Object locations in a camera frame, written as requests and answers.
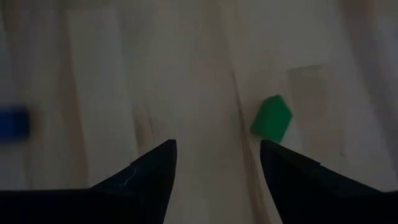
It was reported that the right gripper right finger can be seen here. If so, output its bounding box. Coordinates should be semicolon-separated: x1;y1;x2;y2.
259;139;398;224

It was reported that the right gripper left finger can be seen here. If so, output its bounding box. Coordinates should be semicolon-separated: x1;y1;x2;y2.
0;139;178;224

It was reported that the green cube block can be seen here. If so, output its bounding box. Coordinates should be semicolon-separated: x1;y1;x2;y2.
250;94;294;144

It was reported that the indigo long block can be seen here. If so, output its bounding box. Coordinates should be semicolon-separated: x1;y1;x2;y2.
0;105;31;142

